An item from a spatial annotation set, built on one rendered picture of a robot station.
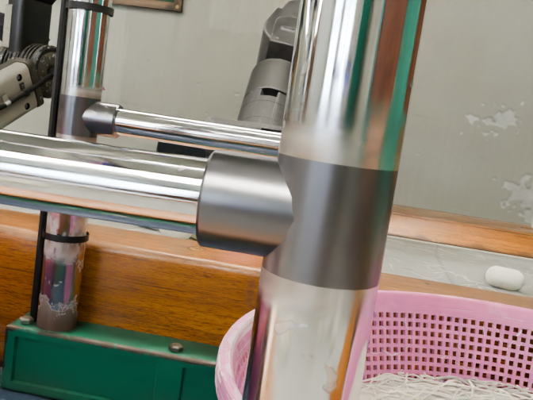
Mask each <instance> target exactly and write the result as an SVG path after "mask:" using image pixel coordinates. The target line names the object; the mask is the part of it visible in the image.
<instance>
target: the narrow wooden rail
mask: <svg viewBox="0 0 533 400"><path fill-rule="evenodd" d="M39 219H40V215H38V214H33V213H24V212H19V211H14V210H5V209H0V367H2V360H3V352H4V343H5V335H6V326H7V325H8V324H9V323H11V322H13V321H15V320H17V319H18V318H19V317H21V316H23V315H25V314H26V313H28V312H30V306H31V298H32V290H33V275H34V267H35V259H36V243H37V235H38V227H39ZM87 232H89V234H90V235H89V240H88V241H87V242H86V246H85V253H84V261H83V268H82V282H81V289H80V296H79V310H78V317H77V321H84V322H89V323H94V324H98V325H106V326H111V327H115V328H120V329H128V330H132V331H137V332H142V333H150V334H155V335H159V336H164V337H171V338H176V339H180V340H188V341H193V342H198V343H203V344H211V345H215V346H220V344H221V341H222V340H223V338H224V336H225V334H226V333H227V332H228V330H229V329H230V328H231V327H232V326H233V325H234V324H235V323H236V322H237V321H238V320H239V319H240V318H241V317H242V316H244V315H245V314H247V313H249V312H251V311H252V310H254V309H255V304H256V299H257V294H258V288H259V277H260V272H261V266H262V261H263V257H262V256H253V255H248V254H243V253H239V252H230V251H225V250H220V249H215V248H207V247H202V246H200V244H199V243H198V242H197V241H193V240H185V239H180V238H175V237H166V236H161V235H156V234H151V233H142V232H137V231H132V230H127V229H119V228H114V227H109V226H104V225H95V224H90V223H88V224H87ZM378 290H396V291H408V292H419V293H428V294H442V295H449V296H455V297H462V298H472V299H478V300H483V301H488V302H497V303H502V304H506V305H511V306H518V307H523V308H527V309H532V310H533V298H530V297H525V296H520V295H515V294H506V293H501V292H496V291H491V290H482V289H477V288H473V287H464V286H459V285H454V284H449V283H441V282H436V281H431V280H426V279H417V278H412V277H407V276H402V275H393V274H388V273H383V272H381V277H380V282H379V286H378Z"/></svg>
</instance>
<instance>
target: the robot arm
mask: <svg viewBox="0 0 533 400"><path fill-rule="evenodd" d="M300 3H301V0H293V1H288V2H287V3H286V4H285V5H284V6H283V7H282V8H279V7H278V8H277V9H276V10H275V11H274V12H273V13H272V14H271V15H270V17H269V18H268V19H267V20H266V21H265V23H264V26H263V33H262V38H261V42H260V46H259V54H258V58H257V62H256V65H255V67H254V68H253V70H252V72H251V76H250V79H249V82H248V85H247V89H246V92H245V95H244V97H243V102H242V105H241V107H240V112H239V115H238V118H237V120H232V119H226V118H220V117H207V118H206V119H205V121H207V122H213V123H219V124H225V125H234V126H240V127H246V128H251V129H261V130H267V131H273V132H279V133H280V132H281V131H282V122H283V116H284V110H285V104H286V95H287V89H288V83H289V78H290V68H291V62H292V56H293V46H294V41H295V35H296V29H297V19H298V14H299V8H300ZM203 149H204V150H205V158H206V159H208V158H209V156H210V155H211V154H212V153H213V152H214V151H215V150H210V149H205V148H203Z"/></svg>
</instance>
